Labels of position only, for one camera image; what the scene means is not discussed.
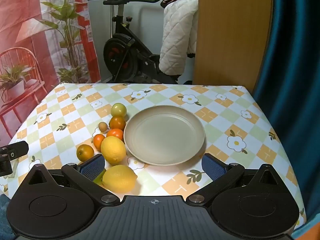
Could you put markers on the black exercise bike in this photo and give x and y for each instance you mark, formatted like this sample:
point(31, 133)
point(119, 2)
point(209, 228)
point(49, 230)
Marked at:
point(122, 55)

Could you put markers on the green round fruit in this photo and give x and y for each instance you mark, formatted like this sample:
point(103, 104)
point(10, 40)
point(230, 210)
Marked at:
point(98, 179)

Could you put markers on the printed backdrop cloth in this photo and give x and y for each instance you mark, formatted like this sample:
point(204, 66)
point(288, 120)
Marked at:
point(37, 42)

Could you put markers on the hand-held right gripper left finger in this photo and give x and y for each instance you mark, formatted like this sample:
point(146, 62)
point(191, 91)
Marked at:
point(91, 166)

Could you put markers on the beige round plate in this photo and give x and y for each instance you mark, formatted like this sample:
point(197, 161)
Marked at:
point(163, 136)

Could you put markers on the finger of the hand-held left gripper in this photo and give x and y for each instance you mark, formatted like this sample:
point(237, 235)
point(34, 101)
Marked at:
point(17, 148)
point(5, 167)

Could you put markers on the teal curtain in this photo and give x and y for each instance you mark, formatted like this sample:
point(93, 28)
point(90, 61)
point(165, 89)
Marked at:
point(295, 80)

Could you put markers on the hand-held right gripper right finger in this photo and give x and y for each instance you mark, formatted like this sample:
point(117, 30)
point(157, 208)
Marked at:
point(212, 167)

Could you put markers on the dark orange tomato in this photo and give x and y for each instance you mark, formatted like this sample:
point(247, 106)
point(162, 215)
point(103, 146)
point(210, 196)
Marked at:
point(117, 123)

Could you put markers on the small brown longan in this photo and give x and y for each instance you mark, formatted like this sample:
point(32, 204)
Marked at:
point(102, 126)

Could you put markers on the checkered flower tablecloth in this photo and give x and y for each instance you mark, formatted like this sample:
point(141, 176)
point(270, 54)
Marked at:
point(225, 120)

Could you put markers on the blue fuzzy cloth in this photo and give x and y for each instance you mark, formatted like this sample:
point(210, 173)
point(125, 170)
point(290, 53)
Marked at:
point(3, 217)

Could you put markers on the wooden board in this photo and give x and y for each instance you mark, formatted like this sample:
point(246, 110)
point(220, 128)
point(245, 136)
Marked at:
point(230, 35)

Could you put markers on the yellow lemon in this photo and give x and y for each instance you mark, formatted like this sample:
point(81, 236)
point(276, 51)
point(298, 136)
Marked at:
point(119, 178)
point(113, 150)

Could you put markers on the white quilted blanket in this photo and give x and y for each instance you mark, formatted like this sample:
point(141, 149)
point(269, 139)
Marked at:
point(176, 37)

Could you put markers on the small orange mandarin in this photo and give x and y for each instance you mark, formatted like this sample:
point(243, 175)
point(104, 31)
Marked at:
point(116, 133)
point(98, 141)

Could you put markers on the yellow-green tomato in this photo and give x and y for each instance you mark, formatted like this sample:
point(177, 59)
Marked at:
point(118, 109)

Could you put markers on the brownish orange fruit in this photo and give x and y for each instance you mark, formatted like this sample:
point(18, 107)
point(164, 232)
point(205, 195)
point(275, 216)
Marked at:
point(85, 152)

